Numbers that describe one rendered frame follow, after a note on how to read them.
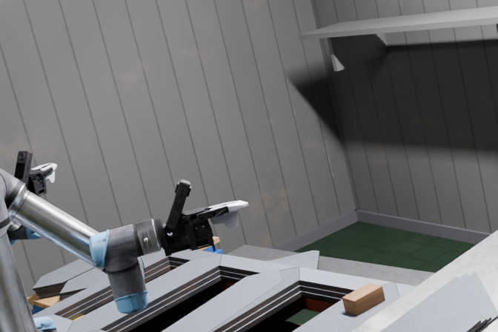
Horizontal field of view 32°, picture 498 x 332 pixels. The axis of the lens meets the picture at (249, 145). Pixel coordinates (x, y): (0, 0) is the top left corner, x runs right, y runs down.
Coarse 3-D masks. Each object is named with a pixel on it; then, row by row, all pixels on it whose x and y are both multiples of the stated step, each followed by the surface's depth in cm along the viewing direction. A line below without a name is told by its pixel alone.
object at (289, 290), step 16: (144, 272) 351; (160, 272) 355; (208, 272) 330; (224, 272) 331; (240, 272) 324; (288, 272) 309; (176, 288) 320; (192, 288) 324; (272, 288) 298; (288, 288) 297; (304, 288) 298; (320, 288) 293; (336, 288) 287; (80, 304) 332; (96, 304) 335; (160, 304) 315; (176, 304) 319; (256, 304) 288; (272, 304) 291; (288, 304) 295; (128, 320) 306; (144, 320) 309; (240, 320) 282; (256, 320) 285
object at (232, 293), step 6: (228, 288) 308; (234, 288) 306; (240, 288) 305; (246, 288) 304; (222, 294) 303; (228, 294) 302; (234, 294) 301; (240, 294) 299; (246, 294) 298; (252, 294) 297; (258, 294) 296; (252, 300) 292
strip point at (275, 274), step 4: (264, 272) 315; (268, 272) 314; (272, 272) 313; (276, 272) 312; (248, 276) 314; (252, 276) 313; (256, 276) 312; (260, 276) 311; (264, 276) 310; (268, 276) 309; (272, 276) 309; (276, 276) 308; (280, 276) 307; (276, 280) 304; (280, 280) 303
